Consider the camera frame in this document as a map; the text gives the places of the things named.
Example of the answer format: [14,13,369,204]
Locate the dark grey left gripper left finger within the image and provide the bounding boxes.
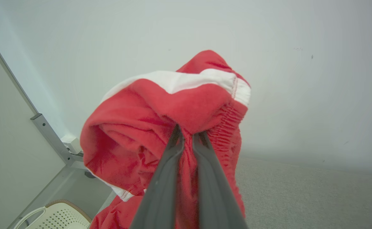
[130,125,185,229]

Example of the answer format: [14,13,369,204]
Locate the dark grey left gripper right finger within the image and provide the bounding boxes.
[192,131,248,229]

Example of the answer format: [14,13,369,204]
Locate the red shorts with white stripe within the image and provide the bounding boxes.
[79,50,252,229]

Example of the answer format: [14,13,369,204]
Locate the small white box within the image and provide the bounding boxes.
[61,134,82,156]

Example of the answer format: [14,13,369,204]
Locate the cream perforated laundry basket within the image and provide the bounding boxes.
[13,199,93,229]

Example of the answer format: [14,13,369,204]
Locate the grey metal frame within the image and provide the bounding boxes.
[0,25,89,229]

